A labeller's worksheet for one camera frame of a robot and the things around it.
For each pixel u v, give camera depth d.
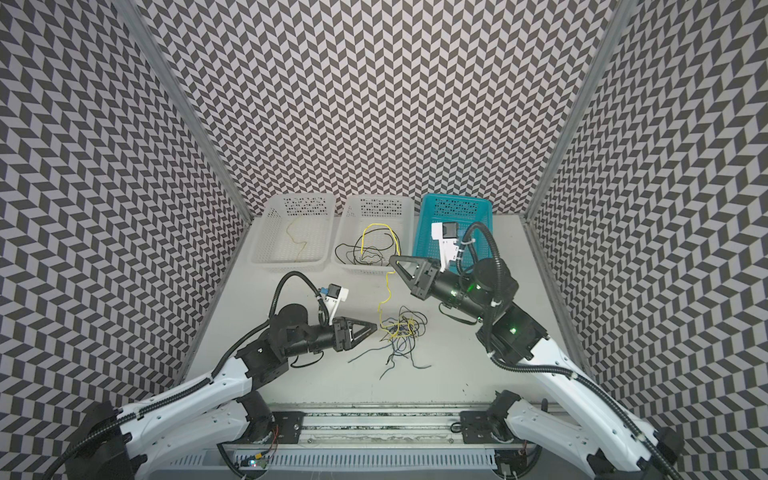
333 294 0.67
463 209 1.23
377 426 0.75
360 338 0.65
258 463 0.66
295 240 1.12
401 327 0.79
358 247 1.09
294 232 1.15
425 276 0.50
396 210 1.24
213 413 0.57
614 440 0.38
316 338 0.59
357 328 0.69
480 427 0.72
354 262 1.03
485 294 0.49
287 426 0.73
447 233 0.52
